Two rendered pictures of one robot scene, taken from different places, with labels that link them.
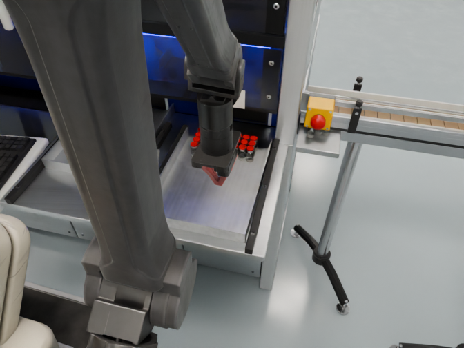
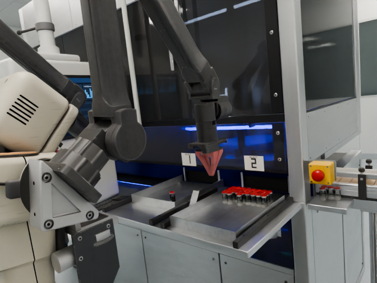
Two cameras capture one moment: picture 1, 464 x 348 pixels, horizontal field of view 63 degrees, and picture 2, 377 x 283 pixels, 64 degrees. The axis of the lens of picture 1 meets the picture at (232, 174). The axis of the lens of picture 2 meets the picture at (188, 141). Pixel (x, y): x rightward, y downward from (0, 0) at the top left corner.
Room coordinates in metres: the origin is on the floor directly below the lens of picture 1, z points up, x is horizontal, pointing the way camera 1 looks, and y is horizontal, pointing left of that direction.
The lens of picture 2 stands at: (-0.25, -0.30, 1.30)
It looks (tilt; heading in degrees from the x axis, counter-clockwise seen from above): 8 degrees down; 27
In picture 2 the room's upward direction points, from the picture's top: 6 degrees counter-clockwise
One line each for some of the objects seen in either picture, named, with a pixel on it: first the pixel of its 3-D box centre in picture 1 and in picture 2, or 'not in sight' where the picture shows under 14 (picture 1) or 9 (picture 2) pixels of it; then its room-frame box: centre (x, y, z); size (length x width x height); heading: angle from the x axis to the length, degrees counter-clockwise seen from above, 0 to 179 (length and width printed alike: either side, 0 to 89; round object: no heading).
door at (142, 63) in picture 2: not in sight; (150, 61); (1.04, 0.52, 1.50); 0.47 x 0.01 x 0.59; 76
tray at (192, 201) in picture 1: (212, 177); (229, 209); (0.71, 0.05, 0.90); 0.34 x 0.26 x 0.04; 165
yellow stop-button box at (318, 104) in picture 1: (319, 112); (322, 172); (0.87, -0.24, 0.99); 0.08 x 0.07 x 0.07; 166
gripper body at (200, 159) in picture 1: (216, 137); (207, 134); (0.51, 0.03, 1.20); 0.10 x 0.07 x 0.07; 165
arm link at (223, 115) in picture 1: (216, 106); (206, 112); (0.52, 0.03, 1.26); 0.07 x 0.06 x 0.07; 167
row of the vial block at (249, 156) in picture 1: (223, 149); (245, 197); (0.81, 0.03, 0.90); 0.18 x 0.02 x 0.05; 75
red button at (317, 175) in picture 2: (317, 121); (318, 175); (0.83, -0.23, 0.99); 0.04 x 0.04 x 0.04; 76
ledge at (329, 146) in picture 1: (318, 138); (331, 202); (0.91, -0.27, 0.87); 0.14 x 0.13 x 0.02; 166
